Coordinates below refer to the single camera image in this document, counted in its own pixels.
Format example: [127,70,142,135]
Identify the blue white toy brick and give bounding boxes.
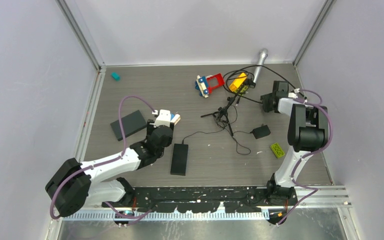
[170,113,181,125]

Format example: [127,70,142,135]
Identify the black power adapter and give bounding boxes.
[251,125,271,139]

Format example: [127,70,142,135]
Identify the black mini tripod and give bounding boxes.
[200,96,236,137]

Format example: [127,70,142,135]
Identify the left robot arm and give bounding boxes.
[45,120,175,220]

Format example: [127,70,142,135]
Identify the teal block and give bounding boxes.
[111,72,121,81]

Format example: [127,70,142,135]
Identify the red blue toy vehicle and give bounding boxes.
[195,73,225,98]

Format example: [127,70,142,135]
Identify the green toy brick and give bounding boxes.
[270,142,286,159]

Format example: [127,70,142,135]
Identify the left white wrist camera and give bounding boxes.
[152,109,172,128]

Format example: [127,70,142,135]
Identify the silver microphone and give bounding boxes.
[252,48,269,87]

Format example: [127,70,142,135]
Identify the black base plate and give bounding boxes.
[130,186,299,214]

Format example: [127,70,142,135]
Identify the black network switch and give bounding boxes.
[170,143,189,176]

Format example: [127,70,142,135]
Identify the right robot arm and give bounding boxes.
[260,80,330,205]

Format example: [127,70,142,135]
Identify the yellow toy brick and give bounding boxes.
[228,72,249,94]

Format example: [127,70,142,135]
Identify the black power adapter cable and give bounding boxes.
[182,105,255,156]

